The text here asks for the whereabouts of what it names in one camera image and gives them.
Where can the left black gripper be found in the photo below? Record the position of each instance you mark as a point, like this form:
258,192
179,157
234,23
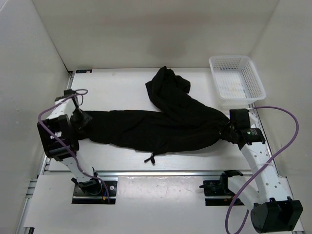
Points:
87,119

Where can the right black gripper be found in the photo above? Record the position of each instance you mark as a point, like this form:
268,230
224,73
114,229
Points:
230,138

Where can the black trousers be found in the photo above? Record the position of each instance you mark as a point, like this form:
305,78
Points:
181,124

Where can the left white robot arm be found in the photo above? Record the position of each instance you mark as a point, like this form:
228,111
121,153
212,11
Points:
59,134

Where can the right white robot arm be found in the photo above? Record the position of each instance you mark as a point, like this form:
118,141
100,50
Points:
269,205

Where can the white plastic mesh basket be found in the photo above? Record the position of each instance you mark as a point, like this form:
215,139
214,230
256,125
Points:
236,80

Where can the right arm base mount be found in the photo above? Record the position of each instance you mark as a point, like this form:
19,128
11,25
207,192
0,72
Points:
216,191

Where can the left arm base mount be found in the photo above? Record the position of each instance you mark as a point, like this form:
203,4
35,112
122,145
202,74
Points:
95,194

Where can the aluminium front rail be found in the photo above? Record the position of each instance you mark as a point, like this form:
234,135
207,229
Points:
160,173

